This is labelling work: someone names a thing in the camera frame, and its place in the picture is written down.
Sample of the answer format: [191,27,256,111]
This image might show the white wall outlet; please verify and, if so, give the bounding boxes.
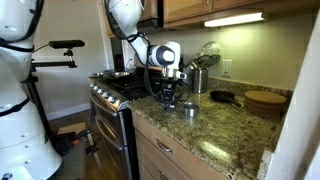
[221,59,232,77]

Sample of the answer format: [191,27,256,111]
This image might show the silver drawer handle lower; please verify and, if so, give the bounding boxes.
[159,171,168,180]

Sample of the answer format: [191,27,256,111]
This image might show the silver drawer handle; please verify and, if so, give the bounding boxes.
[157,139,174,154]
[159,171,168,180]

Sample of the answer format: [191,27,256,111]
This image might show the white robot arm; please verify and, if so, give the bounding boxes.
[103,0,186,108]

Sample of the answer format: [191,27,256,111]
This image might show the medium steel measuring cup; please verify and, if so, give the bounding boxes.
[183,102,199,118]

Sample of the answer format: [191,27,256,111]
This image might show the rear perforated steel utensil holder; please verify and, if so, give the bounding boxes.
[193,69,208,94]

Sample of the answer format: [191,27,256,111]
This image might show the stainless gas stove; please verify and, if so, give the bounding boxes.
[88,73,149,180]

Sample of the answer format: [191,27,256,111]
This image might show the silver drawer handle upper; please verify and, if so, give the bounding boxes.
[157,139,174,154]

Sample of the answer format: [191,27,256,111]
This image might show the under-cabinet light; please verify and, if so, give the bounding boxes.
[204,12,268,27]

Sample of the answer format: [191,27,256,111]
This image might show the black cast iron skillet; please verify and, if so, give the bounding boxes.
[210,91,241,107]

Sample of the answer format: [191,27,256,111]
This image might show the wooden upper cabinets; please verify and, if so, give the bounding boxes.
[104,0,320,39]

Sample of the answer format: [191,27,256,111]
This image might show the steel pan on stove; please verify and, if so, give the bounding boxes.
[91,70,129,79]

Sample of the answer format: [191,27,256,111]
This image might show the black camera on tripod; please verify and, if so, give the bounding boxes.
[32,40,85,68]

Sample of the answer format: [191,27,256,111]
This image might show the round wooden board stack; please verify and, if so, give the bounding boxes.
[244,91,288,118]

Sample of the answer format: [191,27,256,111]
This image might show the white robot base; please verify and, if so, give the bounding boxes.
[0,0,62,180]

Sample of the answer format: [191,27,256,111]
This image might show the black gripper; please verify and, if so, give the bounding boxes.
[156,78,182,107]

